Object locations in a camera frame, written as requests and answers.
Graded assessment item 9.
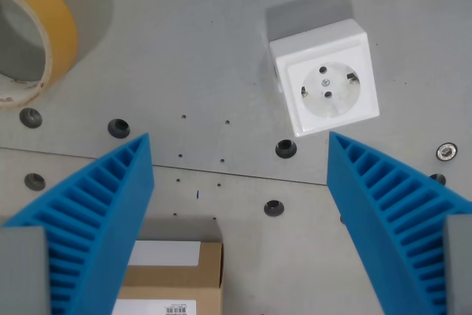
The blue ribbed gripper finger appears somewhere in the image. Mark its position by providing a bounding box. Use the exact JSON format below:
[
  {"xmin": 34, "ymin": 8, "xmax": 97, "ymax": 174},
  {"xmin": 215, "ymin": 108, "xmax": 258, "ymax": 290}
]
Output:
[
  {"xmin": 0, "ymin": 132, "xmax": 155, "ymax": 315},
  {"xmin": 326, "ymin": 131, "xmax": 472, "ymax": 315}
]

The silver round screw head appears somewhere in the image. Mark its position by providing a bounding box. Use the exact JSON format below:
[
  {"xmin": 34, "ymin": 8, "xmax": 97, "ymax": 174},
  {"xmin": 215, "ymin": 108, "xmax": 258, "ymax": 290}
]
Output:
[{"xmin": 435, "ymin": 142, "xmax": 458, "ymax": 162}]

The brown cardboard box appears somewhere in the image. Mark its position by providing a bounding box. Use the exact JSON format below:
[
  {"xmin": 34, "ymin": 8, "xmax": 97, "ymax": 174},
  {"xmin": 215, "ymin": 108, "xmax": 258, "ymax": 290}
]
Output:
[{"xmin": 112, "ymin": 240, "xmax": 225, "ymax": 315}]

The yellow adhesive tape roll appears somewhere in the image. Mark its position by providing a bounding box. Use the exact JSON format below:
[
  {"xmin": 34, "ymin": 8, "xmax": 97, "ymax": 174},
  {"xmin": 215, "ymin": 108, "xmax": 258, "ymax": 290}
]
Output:
[{"xmin": 0, "ymin": 0, "xmax": 79, "ymax": 111}]

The white wall power socket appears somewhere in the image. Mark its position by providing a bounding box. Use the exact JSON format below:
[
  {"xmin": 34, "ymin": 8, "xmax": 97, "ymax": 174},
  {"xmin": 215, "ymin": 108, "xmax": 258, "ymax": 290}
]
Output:
[{"xmin": 268, "ymin": 18, "xmax": 381, "ymax": 138}]

